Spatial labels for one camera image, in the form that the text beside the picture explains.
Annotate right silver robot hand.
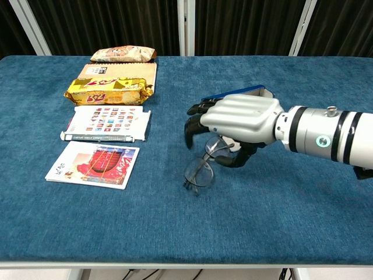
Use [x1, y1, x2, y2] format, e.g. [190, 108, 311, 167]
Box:
[184, 93, 285, 169]

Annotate blue cardboard box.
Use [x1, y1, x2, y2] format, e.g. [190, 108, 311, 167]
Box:
[200, 84, 276, 103]

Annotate thin-framed eyeglasses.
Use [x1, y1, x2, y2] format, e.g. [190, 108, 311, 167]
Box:
[182, 136, 237, 196]

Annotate flat tan cardboard box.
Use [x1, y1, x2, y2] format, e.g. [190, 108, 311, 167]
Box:
[76, 62, 158, 97]

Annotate white flag-pattern package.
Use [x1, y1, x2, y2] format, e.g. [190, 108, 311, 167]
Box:
[60, 105, 152, 143]

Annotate blue velvet tablecloth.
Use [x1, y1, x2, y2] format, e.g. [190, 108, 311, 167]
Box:
[0, 55, 373, 263]

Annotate beige snack bag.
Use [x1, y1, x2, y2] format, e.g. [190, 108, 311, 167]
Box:
[90, 45, 157, 64]

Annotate yellow biscuit packet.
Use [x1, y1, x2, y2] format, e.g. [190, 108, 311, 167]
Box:
[64, 76, 154, 106]

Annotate white booklet with red picture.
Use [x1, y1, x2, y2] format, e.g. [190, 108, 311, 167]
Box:
[44, 141, 140, 191]

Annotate dark pleated curtain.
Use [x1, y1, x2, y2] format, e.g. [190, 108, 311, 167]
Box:
[0, 0, 373, 59]

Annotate silver aluminum extrusion post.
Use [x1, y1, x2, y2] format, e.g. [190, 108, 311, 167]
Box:
[177, 0, 196, 57]

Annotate silver aluminum extrusion beam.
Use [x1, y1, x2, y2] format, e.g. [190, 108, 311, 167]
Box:
[8, 0, 52, 57]
[288, 0, 318, 57]

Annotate white table frame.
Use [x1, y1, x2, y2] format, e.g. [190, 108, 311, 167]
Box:
[0, 260, 373, 280]

